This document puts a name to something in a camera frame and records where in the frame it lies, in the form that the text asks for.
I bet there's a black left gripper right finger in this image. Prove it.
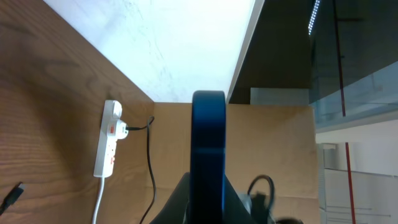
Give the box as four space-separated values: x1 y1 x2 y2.
223 177 256 224

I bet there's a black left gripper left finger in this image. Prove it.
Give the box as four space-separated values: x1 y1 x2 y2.
150 172 190 224

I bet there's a blue Samsung Galaxy smartphone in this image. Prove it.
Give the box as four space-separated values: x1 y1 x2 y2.
188 90 226 223

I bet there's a black USB charging cable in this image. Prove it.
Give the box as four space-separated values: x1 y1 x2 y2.
0 115 156 224

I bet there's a white USB charger plug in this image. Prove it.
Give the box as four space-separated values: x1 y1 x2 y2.
106 119 128 140

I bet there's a white power strip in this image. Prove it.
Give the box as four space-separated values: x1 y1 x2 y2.
93 100 123 178

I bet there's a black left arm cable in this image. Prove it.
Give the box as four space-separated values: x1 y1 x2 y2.
247 174 304 224

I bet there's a white power strip cord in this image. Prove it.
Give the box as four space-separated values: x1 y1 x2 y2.
91 176 106 224

